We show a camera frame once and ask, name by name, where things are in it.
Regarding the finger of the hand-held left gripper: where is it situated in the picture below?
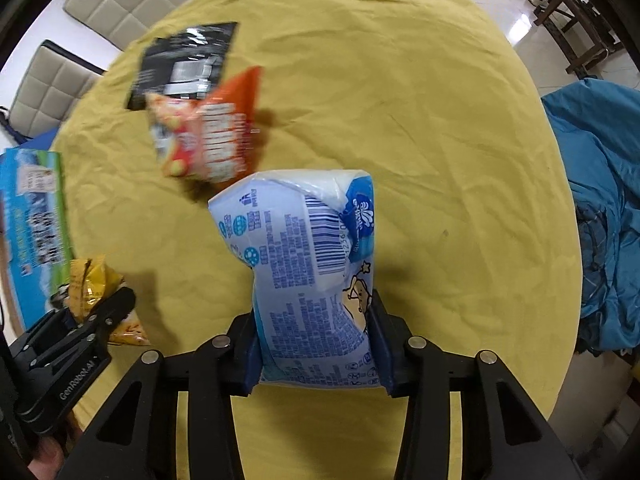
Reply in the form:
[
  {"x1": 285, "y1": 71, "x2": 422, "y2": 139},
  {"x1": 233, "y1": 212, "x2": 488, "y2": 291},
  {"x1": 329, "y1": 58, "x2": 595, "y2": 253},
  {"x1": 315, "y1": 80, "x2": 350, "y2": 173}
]
[{"x1": 75, "y1": 287, "x2": 137, "y2": 347}]

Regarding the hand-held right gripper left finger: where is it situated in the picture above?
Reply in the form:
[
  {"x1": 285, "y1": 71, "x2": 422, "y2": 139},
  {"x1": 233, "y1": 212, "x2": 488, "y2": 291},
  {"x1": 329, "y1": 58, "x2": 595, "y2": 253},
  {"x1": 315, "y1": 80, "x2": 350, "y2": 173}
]
[{"x1": 65, "y1": 312, "x2": 262, "y2": 480}]

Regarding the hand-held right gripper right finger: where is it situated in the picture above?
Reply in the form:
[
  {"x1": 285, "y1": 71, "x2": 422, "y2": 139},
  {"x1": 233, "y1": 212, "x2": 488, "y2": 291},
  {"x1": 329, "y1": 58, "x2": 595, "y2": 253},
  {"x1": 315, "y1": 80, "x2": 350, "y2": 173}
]
[{"x1": 368, "y1": 290, "x2": 587, "y2": 480}]

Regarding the yellow snack packet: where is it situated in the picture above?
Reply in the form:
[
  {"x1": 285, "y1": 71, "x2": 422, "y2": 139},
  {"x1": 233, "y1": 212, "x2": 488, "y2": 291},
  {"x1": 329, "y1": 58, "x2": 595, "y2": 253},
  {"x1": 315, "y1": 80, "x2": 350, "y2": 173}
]
[{"x1": 67, "y1": 255, "x2": 152, "y2": 347}]

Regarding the white and blue tissue packet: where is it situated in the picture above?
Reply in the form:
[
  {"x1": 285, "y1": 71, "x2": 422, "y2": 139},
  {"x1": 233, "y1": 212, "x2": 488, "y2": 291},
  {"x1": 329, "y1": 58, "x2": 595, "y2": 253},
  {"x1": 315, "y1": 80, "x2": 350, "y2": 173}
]
[{"x1": 207, "y1": 169, "x2": 389, "y2": 390}]

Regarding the person's left hand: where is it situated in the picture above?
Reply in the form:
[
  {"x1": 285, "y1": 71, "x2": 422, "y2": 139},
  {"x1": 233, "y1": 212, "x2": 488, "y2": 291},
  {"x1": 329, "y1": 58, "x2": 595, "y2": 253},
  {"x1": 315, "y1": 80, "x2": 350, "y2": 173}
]
[{"x1": 27, "y1": 430, "x2": 71, "y2": 480}]

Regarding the blue and green carton box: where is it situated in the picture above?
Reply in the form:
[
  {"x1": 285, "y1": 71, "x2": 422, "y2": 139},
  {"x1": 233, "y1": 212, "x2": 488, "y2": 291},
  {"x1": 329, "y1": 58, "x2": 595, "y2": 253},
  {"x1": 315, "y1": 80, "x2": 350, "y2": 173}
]
[{"x1": 0, "y1": 147, "x2": 77, "y2": 332}]

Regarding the orange snack bag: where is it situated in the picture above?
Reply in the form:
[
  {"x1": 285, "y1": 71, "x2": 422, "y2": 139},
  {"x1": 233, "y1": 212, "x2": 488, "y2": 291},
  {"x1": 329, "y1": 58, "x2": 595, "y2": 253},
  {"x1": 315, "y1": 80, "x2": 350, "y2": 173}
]
[{"x1": 146, "y1": 66, "x2": 264, "y2": 185}]

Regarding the yellow tablecloth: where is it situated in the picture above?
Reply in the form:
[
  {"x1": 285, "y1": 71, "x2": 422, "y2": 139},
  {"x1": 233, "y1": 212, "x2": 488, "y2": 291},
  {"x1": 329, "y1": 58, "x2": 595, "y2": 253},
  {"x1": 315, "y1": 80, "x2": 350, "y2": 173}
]
[{"x1": 50, "y1": 0, "x2": 584, "y2": 480}]

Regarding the blue blanket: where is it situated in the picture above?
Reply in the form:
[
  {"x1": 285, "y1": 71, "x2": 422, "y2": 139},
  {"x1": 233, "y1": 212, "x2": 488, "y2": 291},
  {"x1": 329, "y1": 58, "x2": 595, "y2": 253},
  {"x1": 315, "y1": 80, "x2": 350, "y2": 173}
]
[{"x1": 540, "y1": 77, "x2": 640, "y2": 359}]

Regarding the black snack bag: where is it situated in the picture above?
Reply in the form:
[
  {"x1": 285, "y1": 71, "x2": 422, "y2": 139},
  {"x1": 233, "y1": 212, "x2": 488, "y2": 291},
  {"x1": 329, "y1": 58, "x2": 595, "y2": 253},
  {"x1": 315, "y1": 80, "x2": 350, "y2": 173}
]
[{"x1": 125, "y1": 21, "x2": 239, "y2": 111}]

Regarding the dark wooden chair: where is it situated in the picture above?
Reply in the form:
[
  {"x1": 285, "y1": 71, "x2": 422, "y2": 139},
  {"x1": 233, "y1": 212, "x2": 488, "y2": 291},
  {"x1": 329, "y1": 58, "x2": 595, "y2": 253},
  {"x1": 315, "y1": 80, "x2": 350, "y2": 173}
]
[{"x1": 532, "y1": 0, "x2": 626, "y2": 79}]

